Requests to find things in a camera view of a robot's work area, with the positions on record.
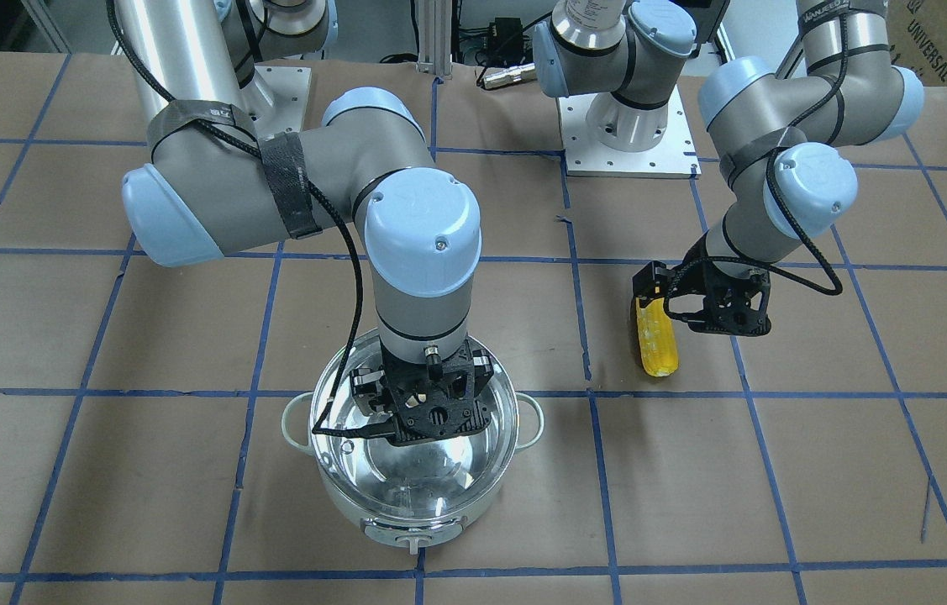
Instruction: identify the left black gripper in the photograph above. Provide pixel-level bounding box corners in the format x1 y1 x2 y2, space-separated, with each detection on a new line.
632 236 773 337

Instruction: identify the yellow corn cob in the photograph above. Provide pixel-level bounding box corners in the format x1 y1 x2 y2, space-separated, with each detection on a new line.
634 297 678 378

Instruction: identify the silver cylinder connector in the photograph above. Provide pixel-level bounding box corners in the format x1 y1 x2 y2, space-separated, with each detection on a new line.
477 64 538 91

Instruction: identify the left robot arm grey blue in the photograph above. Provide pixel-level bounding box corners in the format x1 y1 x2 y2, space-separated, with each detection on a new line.
531 1 925 336

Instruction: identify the white cooking pot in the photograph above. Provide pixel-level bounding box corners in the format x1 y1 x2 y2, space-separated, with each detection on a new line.
280 332 545 555

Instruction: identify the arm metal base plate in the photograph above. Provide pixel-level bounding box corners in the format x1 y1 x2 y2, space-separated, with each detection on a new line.
241 66 312 138
557 89 700 179

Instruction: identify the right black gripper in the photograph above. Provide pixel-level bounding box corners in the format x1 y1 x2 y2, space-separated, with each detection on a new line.
350 338 495 445

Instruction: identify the glass pot lid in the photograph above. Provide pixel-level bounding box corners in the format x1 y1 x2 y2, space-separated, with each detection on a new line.
309 332 520 522

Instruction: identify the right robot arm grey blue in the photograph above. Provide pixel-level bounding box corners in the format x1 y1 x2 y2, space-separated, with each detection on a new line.
107 1 493 445

